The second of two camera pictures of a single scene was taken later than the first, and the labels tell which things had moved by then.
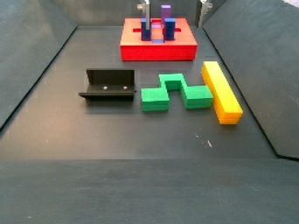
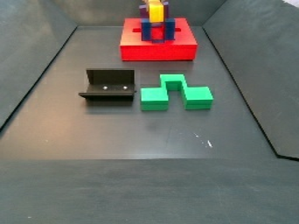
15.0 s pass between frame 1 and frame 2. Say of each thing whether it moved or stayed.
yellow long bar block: moved
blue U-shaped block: stayed
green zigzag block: stayed
